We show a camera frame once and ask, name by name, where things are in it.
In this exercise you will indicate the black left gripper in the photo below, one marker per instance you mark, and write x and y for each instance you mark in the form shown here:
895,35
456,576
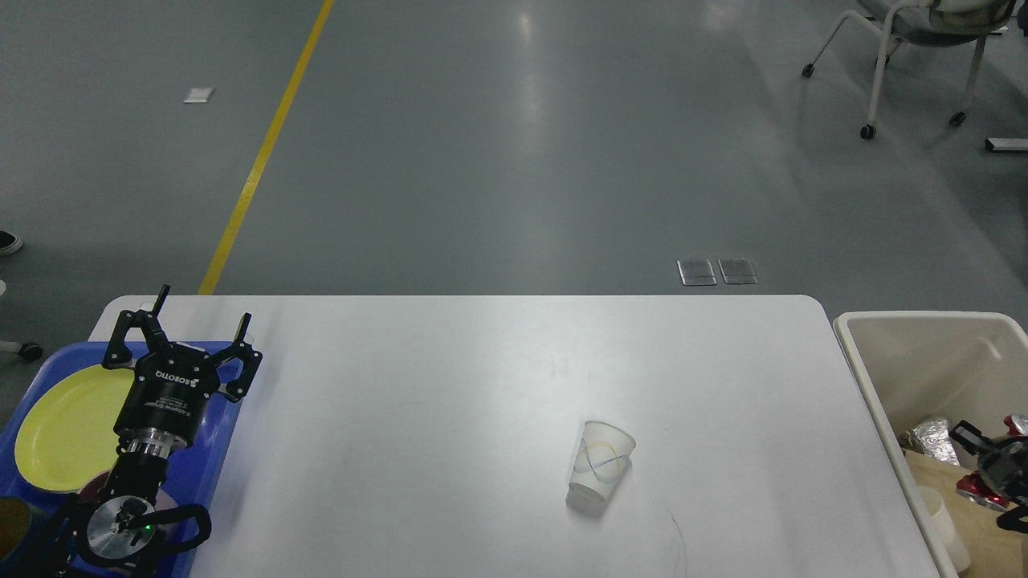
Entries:
167,397

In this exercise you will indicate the teal mug yellow inside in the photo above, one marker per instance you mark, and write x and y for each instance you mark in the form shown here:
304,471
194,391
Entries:
21,525

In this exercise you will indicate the silver floor socket plate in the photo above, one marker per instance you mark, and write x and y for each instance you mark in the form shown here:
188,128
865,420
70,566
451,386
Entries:
697,273

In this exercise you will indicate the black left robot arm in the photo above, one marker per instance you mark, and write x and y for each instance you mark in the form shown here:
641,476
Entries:
122,529

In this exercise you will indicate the white wheeled chair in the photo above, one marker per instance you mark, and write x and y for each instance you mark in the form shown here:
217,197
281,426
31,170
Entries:
936,24

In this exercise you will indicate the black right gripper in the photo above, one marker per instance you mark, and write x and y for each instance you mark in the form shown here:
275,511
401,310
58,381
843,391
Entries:
1003,469

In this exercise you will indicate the beige plastic bin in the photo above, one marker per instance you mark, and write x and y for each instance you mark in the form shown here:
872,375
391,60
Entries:
965,366

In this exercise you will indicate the white patterned paper cup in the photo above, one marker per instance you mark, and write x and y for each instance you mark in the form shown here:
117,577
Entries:
603,457

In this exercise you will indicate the black caster wheel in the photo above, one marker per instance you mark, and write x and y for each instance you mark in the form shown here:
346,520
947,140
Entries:
28,352

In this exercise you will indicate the black and white shoe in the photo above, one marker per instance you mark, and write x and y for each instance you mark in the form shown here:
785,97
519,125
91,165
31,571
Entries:
9,243

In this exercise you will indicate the white floor marker tile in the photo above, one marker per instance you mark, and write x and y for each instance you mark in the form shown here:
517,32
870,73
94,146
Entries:
198,95

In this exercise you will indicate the red foil wrapper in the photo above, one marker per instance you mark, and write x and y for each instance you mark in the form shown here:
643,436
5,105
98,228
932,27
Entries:
973,487

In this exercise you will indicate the yellow plastic plate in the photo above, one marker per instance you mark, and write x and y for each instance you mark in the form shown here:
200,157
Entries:
67,438

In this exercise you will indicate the foil piece in bin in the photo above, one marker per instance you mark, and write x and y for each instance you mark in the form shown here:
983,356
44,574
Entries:
930,437

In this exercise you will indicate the white bar on floor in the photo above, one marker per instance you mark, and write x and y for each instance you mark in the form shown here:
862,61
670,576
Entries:
1000,144

